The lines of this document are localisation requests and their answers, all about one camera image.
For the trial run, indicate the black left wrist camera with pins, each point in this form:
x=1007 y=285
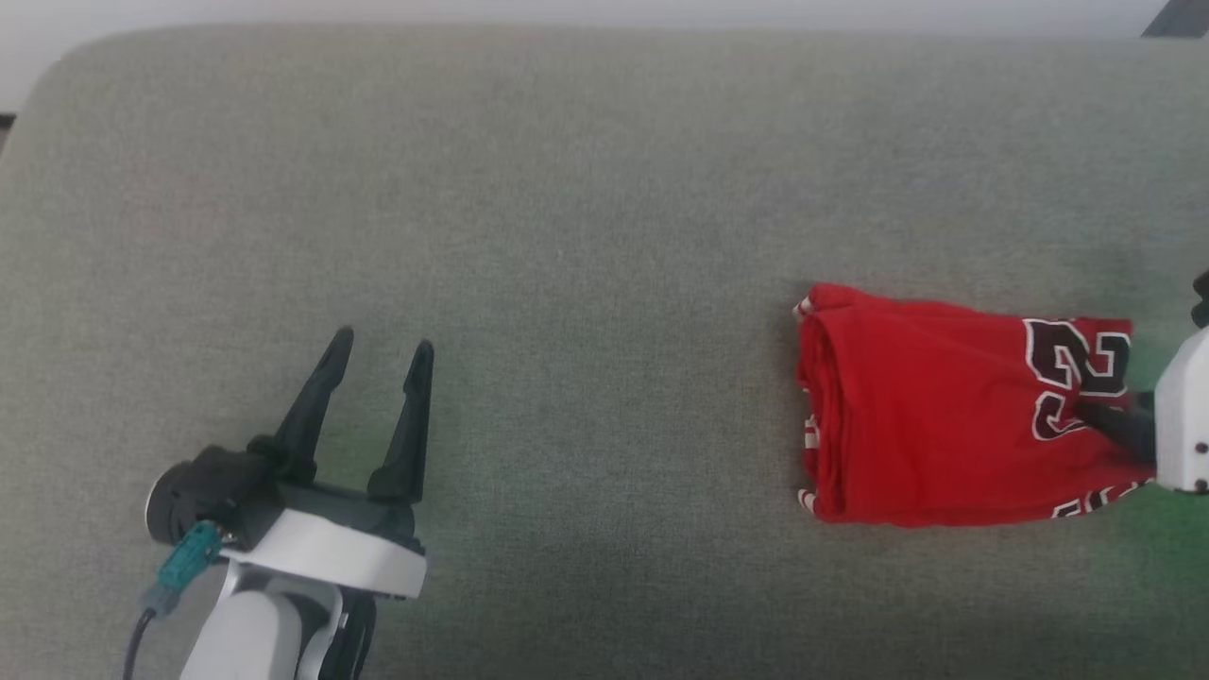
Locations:
x=203 y=486

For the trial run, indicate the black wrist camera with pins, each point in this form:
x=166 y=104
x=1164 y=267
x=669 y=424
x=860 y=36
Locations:
x=203 y=486
x=1202 y=300

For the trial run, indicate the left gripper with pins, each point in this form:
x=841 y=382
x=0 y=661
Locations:
x=331 y=543

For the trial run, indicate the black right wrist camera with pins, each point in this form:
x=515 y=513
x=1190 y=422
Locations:
x=1202 y=300

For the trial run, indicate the dark background object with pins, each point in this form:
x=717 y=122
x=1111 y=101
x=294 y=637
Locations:
x=1181 y=21

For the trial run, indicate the red basketball jersey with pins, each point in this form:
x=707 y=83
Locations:
x=926 y=416

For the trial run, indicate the grey fabric sofa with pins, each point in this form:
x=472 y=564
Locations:
x=586 y=236

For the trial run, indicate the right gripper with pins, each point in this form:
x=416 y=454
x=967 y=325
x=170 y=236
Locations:
x=1185 y=425

